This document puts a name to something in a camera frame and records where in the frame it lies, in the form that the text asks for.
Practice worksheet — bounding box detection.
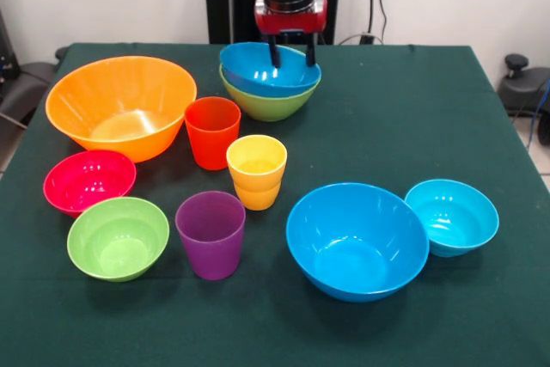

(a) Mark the dark green tablecloth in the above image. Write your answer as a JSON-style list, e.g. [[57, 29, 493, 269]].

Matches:
[[0, 42, 550, 367]]

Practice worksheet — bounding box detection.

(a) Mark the red cup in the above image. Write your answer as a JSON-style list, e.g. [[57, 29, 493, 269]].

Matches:
[[184, 96, 242, 171]]

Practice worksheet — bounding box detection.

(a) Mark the purple cup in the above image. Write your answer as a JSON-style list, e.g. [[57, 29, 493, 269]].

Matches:
[[174, 190, 247, 281]]

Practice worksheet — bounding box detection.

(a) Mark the large orange bowl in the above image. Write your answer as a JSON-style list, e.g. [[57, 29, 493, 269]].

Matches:
[[45, 55, 199, 164]]

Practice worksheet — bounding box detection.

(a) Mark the small pink bowl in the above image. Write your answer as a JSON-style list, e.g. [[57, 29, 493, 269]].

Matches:
[[42, 149, 138, 219]]

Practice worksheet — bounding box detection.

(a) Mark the large green bowl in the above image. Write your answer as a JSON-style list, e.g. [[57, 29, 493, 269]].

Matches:
[[219, 64, 321, 123]]

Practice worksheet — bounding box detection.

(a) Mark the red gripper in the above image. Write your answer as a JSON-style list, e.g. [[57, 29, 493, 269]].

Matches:
[[254, 0, 328, 70]]

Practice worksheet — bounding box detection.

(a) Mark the black wall cable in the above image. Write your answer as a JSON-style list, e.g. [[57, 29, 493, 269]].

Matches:
[[337, 0, 390, 46]]

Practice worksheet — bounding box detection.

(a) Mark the small green bowl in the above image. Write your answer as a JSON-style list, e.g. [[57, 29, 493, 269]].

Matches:
[[66, 196, 171, 284]]

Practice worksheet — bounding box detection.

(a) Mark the small light blue bowl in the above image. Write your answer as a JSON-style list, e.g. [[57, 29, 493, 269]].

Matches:
[[404, 178, 500, 259]]

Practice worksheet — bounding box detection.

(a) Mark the dark grey pedestal foot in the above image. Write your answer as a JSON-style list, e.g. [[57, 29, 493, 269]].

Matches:
[[498, 53, 550, 117], [0, 61, 57, 127]]

